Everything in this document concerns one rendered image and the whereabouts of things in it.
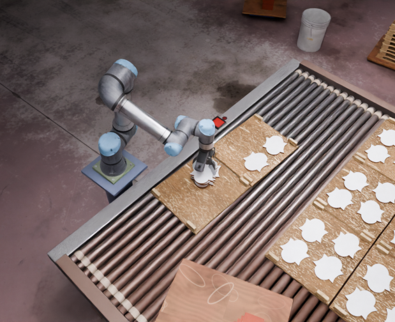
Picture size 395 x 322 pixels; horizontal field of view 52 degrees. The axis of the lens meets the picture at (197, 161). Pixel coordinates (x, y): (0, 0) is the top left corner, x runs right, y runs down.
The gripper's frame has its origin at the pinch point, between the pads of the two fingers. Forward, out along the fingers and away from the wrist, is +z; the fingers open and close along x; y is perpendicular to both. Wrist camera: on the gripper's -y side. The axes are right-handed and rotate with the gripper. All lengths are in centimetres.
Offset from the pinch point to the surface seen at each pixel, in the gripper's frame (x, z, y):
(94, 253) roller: 35, 8, -58
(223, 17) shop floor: 76, 100, 297
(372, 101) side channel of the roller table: -81, 6, 94
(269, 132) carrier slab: -26, 7, 46
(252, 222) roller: -31.8, 8.3, -15.2
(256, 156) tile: -23.4, 5.5, 24.7
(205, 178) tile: -2.1, -0.5, -3.9
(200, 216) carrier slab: -6.2, 6.7, -22.1
